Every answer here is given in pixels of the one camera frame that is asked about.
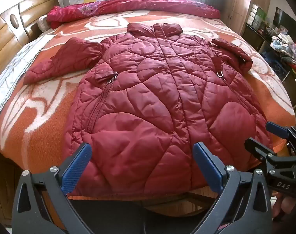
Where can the wooden wardrobe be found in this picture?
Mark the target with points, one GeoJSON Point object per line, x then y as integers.
{"type": "Point", "coordinates": [240, 2]}

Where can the red quilted coat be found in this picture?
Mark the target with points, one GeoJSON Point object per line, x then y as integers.
{"type": "Point", "coordinates": [148, 107]}

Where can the wooden headboard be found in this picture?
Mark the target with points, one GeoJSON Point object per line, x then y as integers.
{"type": "Point", "coordinates": [9, 36]}

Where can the dark cabinet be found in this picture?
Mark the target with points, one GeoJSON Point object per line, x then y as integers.
{"type": "Point", "coordinates": [267, 61]}

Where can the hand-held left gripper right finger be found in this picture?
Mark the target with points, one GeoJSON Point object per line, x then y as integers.
{"type": "Point", "coordinates": [209, 165]}

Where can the wooden bed frame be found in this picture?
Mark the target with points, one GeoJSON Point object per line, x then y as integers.
{"type": "Point", "coordinates": [6, 182]}

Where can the person's right hand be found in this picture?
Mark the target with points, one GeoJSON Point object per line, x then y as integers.
{"type": "Point", "coordinates": [286, 206]}

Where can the white pillow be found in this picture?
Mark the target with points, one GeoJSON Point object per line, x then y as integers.
{"type": "Point", "coordinates": [43, 24]}

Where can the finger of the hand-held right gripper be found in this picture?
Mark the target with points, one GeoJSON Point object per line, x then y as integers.
{"type": "Point", "coordinates": [256, 147]}
{"type": "Point", "coordinates": [276, 129]}

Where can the grey sheet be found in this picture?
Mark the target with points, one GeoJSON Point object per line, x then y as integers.
{"type": "Point", "coordinates": [13, 75]}

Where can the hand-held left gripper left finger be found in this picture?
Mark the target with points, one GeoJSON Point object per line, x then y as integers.
{"type": "Point", "coordinates": [76, 165]}

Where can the red floral quilt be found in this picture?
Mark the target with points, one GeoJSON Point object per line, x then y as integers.
{"type": "Point", "coordinates": [128, 7]}

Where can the pile of clothes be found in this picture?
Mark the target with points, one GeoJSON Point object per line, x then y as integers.
{"type": "Point", "coordinates": [288, 48]}

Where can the black screen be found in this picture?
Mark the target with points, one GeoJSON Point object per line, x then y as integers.
{"type": "Point", "coordinates": [283, 18]}

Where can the orange white patterned blanket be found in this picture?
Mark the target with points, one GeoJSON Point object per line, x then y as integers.
{"type": "Point", "coordinates": [40, 117]}

